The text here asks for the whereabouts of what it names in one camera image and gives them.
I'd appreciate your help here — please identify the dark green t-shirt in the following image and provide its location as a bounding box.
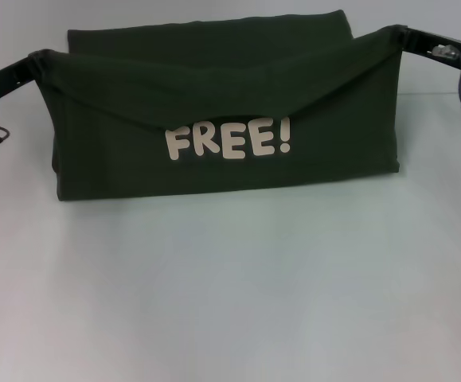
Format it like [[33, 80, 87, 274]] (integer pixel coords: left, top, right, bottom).
[[30, 10, 408, 205]]

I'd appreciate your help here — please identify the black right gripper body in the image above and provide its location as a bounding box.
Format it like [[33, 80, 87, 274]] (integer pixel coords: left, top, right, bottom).
[[420, 30, 461, 73]]

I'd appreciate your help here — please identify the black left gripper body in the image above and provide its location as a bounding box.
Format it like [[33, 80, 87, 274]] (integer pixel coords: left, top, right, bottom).
[[0, 58, 30, 106]]

